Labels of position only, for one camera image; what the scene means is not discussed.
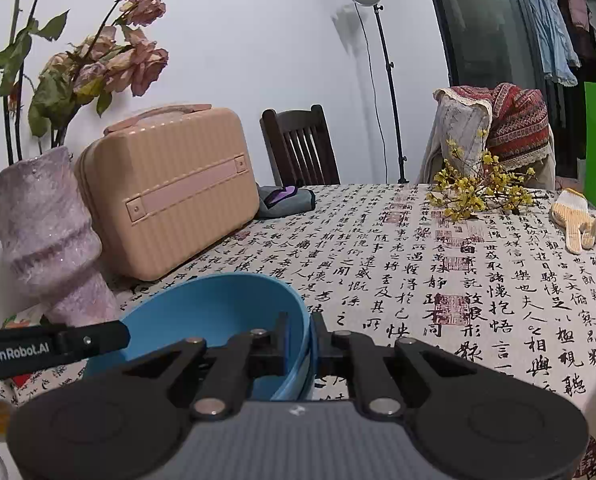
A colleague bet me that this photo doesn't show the yellow flower branch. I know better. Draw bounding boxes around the yellow flower branch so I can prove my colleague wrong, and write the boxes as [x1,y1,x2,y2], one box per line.
[426,129,536,223]

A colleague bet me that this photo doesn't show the dried pink roses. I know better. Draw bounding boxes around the dried pink roses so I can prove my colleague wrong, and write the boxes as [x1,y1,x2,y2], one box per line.
[0,0,170,181]

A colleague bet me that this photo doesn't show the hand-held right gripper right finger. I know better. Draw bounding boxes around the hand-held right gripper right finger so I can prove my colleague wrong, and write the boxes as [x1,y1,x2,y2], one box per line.
[310,311,479,421]

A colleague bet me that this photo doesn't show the hanging blue shirt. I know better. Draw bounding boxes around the hanging blue shirt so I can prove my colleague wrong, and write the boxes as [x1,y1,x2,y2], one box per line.
[523,0,581,87]

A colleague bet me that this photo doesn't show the pink textured vase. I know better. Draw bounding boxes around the pink textured vase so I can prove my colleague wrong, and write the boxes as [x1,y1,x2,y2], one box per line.
[0,146,124,328]

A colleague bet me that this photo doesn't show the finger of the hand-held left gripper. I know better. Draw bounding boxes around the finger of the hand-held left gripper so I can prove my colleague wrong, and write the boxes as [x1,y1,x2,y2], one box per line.
[58,320,131,361]

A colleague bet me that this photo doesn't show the hanging pink garment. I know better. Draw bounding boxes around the hanging pink garment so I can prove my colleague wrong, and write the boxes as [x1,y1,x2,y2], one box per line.
[563,0,590,31]

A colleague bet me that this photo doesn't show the dark wooden chair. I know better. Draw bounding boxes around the dark wooden chair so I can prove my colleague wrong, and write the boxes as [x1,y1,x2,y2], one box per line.
[259,105,341,188]

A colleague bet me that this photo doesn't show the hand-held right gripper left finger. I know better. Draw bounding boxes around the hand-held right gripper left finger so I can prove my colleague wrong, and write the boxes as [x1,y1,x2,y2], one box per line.
[123,311,291,421]

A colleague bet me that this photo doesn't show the grey purple cloth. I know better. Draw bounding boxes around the grey purple cloth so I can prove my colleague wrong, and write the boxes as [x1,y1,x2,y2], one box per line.
[255,185,315,220]

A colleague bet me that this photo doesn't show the red patterned quilted blanket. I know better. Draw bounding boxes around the red patterned quilted blanket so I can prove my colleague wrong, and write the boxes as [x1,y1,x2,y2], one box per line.
[433,82,551,186]

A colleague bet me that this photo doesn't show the calligraphy print tablecloth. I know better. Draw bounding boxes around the calligraphy print tablecloth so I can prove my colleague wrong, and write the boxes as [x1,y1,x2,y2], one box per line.
[0,182,596,480]

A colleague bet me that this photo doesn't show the pink ribbed suitcase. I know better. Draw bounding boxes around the pink ribbed suitcase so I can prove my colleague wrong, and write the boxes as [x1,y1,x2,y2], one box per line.
[74,104,260,282]

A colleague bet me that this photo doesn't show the blue bowl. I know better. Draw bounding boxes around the blue bowl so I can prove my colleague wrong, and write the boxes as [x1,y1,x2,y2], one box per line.
[83,272,311,401]
[270,345,313,401]

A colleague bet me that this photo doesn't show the dark sliding glass door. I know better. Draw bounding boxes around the dark sliding glass door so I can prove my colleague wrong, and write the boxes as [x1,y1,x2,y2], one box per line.
[420,0,596,181]

